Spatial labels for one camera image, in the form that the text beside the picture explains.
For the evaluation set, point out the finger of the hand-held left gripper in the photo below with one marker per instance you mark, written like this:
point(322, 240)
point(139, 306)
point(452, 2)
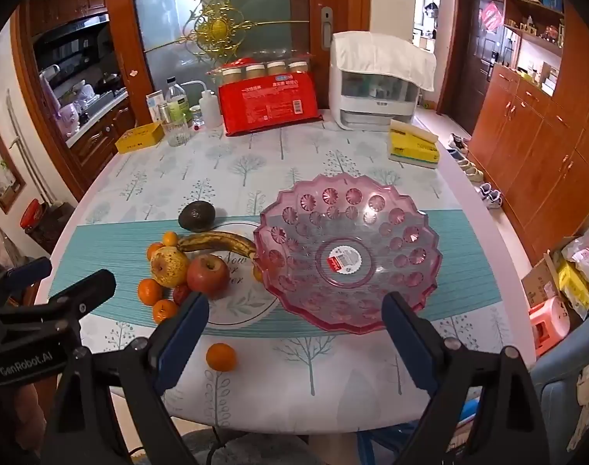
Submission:
point(27, 271)
point(88, 288)

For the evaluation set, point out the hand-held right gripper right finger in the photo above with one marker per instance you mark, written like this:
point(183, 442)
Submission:
point(410, 344)

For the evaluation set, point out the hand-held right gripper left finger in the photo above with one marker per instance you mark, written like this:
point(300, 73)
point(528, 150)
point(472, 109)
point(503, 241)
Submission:
point(180, 344)

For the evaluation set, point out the orange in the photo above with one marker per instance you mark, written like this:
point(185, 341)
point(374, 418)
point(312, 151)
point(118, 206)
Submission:
point(258, 272)
point(221, 357)
point(153, 251)
point(165, 311)
point(150, 291)
point(169, 238)

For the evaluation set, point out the small red fruit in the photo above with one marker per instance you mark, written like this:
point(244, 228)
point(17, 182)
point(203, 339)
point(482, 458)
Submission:
point(179, 295)

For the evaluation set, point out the red apple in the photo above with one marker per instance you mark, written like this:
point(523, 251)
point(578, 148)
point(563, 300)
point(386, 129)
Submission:
point(207, 276)

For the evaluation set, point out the yellow pear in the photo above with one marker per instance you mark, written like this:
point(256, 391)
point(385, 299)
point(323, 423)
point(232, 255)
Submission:
point(169, 266)

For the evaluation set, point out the spotted ripe banana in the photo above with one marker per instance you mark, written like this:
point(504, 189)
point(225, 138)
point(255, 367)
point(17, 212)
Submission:
point(216, 241)

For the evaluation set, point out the dark avocado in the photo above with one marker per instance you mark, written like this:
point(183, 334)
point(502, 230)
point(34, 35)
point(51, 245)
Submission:
point(196, 215)

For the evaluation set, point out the pink plastic fruit bowl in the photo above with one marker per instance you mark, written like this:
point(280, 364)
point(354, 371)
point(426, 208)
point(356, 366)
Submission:
point(343, 223)

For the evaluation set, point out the pink plastic stool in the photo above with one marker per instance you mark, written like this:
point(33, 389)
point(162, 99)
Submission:
point(549, 322)

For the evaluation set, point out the cardboard box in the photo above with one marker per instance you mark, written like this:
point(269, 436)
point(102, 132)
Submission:
point(539, 281)

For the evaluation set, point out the wooden kitchen base cabinet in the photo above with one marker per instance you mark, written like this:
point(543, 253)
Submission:
point(100, 135)

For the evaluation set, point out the yellow tin box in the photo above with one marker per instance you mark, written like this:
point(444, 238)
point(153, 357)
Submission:
point(139, 138)

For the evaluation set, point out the blue chair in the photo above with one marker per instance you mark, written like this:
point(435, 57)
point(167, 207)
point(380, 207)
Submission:
point(561, 397)

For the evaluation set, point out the white shoe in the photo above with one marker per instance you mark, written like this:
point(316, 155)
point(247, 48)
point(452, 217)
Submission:
point(458, 144)
point(491, 196)
point(470, 169)

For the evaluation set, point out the yellow packet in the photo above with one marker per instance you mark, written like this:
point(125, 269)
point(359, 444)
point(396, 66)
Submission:
point(575, 290)

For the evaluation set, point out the clear glass cup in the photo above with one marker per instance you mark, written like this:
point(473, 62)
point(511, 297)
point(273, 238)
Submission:
point(175, 133)

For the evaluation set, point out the small metal canister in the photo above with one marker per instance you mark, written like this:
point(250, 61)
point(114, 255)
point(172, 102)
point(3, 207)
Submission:
point(162, 112)

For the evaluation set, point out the white blue carton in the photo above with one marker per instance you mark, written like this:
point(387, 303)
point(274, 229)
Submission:
point(153, 104)

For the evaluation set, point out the white plastic bag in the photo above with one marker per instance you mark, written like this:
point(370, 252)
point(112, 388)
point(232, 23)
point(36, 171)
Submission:
point(585, 254)

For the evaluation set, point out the yellow tissue pack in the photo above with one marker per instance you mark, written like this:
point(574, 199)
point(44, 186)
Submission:
point(413, 147)

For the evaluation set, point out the small glass jar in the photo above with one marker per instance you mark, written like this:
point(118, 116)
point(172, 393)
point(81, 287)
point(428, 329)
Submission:
point(196, 117)

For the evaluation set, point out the green label bottle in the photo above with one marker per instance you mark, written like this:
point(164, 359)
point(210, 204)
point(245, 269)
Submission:
point(178, 104)

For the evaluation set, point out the white squeeze bottle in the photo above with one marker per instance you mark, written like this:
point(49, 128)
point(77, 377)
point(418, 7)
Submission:
point(208, 109)

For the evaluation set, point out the black range hood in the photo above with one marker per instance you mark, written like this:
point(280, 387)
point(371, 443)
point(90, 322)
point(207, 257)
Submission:
point(71, 34)

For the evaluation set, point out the white countertop appliance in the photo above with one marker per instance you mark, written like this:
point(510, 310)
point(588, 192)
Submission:
point(372, 101)

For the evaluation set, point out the red paper cup package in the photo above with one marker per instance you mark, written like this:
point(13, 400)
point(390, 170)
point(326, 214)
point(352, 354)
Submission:
point(270, 106)

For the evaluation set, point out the dark entry door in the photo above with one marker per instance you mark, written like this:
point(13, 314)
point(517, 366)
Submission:
point(478, 82)

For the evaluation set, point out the white cloth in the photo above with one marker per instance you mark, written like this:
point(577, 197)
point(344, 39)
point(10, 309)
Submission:
point(381, 55)

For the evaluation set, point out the gold door ornament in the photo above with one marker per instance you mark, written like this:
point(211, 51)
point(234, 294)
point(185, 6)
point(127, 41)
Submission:
point(218, 26)

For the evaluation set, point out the red door decoration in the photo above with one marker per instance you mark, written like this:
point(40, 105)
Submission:
point(492, 16)

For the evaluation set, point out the wooden wall cabinet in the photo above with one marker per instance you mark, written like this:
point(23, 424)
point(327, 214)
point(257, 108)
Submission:
point(532, 145)

